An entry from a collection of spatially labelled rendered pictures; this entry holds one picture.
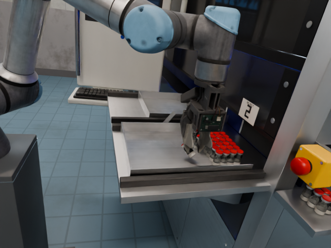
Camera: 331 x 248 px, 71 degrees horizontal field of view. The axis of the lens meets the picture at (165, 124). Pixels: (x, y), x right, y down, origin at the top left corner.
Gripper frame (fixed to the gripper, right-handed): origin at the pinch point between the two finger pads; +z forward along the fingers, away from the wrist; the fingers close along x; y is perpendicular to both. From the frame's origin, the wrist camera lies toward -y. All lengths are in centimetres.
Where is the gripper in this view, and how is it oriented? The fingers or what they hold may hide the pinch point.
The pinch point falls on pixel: (193, 146)
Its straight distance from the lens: 66.4
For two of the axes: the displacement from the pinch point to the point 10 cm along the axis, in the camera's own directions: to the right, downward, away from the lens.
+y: 2.2, 4.4, -8.7
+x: 9.7, 0.0, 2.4
